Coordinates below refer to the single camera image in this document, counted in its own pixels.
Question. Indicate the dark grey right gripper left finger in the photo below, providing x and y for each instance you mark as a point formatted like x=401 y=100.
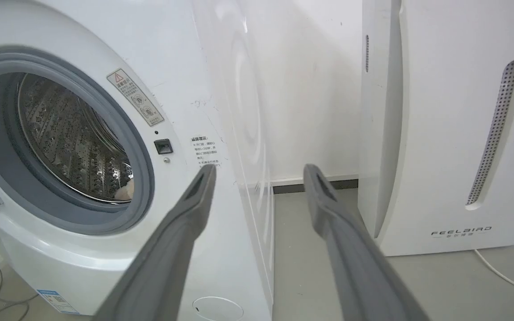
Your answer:
x=167 y=258

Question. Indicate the white Feelaird air purifier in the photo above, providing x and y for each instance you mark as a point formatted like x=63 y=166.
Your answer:
x=453 y=125

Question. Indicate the blue energy label sticker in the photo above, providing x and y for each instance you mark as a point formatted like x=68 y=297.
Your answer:
x=57 y=302

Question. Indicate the warning sticker label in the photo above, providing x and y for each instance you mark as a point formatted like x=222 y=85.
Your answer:
x=135 y=96

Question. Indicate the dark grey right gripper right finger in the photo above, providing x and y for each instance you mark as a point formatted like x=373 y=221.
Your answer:
x=355 y=263

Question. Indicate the white front-load washing machine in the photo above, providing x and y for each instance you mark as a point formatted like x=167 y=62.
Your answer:
x=181 y=67

